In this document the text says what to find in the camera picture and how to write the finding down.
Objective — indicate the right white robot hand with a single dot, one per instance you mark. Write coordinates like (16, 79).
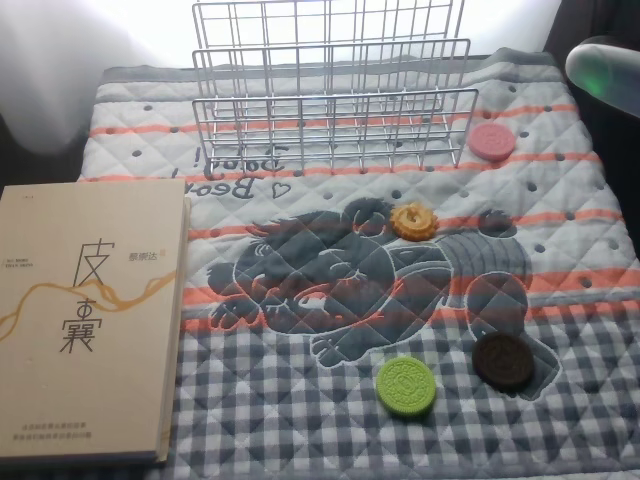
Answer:
(607, 80)

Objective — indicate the beige hardcover book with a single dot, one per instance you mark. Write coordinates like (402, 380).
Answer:
(90, 310)

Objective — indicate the pink toy sandwich cookie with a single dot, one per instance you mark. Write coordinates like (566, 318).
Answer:
(491, 142)

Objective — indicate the yellow toy flower biscuit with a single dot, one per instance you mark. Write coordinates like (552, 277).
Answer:
(414, 222)

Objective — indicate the brown toy sandwich cookie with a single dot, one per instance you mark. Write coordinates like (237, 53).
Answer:
(503, 360)

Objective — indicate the green toy sandwich cookie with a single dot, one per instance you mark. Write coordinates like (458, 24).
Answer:
(406, 386)

